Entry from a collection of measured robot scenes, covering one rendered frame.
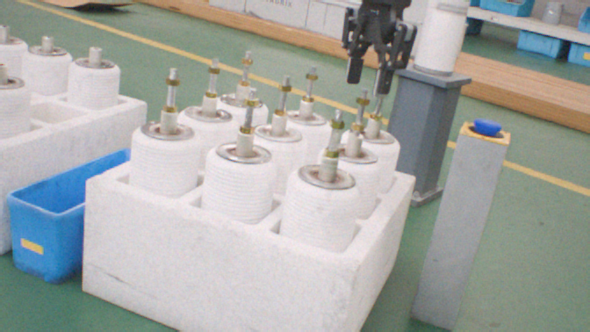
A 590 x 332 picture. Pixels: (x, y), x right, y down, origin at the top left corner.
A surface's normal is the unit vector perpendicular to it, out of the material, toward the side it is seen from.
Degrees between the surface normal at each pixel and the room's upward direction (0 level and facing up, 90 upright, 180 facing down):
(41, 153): 90
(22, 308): 0
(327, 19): 90
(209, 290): 90
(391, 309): 0
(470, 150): 90
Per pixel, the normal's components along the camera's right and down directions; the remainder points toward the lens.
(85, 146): 0.92, 0.26
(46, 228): -0.38, 0.29
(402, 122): -0.60, 0.18
